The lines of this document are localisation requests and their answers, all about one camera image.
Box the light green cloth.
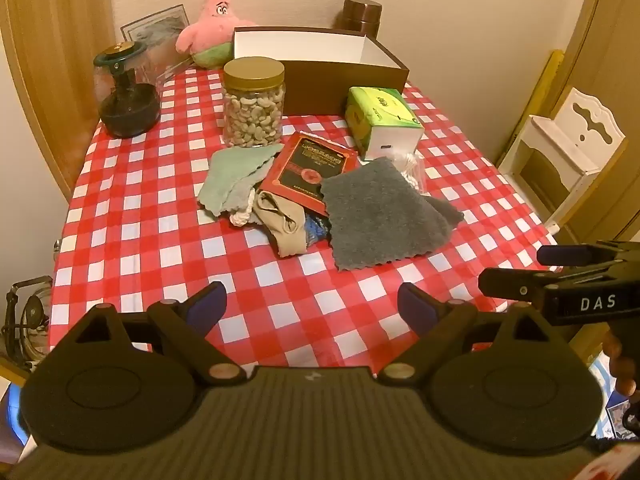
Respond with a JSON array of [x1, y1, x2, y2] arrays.
[[197, 144, 285, 216]]

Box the wooden door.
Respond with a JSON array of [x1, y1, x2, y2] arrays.
[[0, 0, 113, 206]]

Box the brown cylindrical canister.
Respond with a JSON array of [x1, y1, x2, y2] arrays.
[[335, 0, 383, 38]]

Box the yellow board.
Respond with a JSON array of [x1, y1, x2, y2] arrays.
[[510, 50, 566, 151]]

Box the metal wire fan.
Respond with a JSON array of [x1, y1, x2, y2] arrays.
[[0, 275, 53, 371]]

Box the dark blue fabric item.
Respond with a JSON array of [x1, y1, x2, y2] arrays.
[[302, 212, 333, 251]]

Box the clear acrylic stand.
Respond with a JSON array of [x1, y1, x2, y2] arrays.
[[145, 50, 193, 93]]

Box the dark glass bottle green lid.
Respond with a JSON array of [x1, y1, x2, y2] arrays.
[[92, 41, 162, 138]]

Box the pink star plush toy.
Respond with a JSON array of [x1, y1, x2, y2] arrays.
[[175, 0, 258, 68]]

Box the framed landscape picture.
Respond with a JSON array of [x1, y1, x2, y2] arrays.
[[120, 4, 191, 48]]

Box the green tissue pack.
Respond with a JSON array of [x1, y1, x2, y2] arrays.
[[345, 86, 426, 162]]

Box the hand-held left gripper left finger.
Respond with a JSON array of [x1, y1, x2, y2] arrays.
[[60, 281, 246, 382]]

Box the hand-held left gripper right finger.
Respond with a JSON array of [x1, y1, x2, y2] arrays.
[[375, 282, 571, 381]]

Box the clear jar of cashews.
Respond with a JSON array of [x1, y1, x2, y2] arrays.
[[222, 57, 286, 148]]

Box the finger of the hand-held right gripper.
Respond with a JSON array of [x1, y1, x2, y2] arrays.
[[478, 267, 566, 306], [537, 243, 601, 267]]

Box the white knotted cord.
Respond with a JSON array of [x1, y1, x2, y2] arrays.
[[229, 187, 258, 227]]

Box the person's right hand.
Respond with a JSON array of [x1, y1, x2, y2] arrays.
[[602, 332, 640, 396]]

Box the dark grey fluffy cloth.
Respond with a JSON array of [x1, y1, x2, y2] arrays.
[[319, 156, 465, 272]]

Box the bag of cotton swabs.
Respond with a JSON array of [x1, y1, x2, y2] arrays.
[[395, 150, 431, 196]]

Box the beige sock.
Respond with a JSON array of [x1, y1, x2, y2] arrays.
[[252, 191, 307, 259]]

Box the red packet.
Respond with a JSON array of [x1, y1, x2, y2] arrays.
[[257, 131, 361, 218]]

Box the brown cardboard box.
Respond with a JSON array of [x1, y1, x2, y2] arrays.
[[232, 26, 410, 116]]

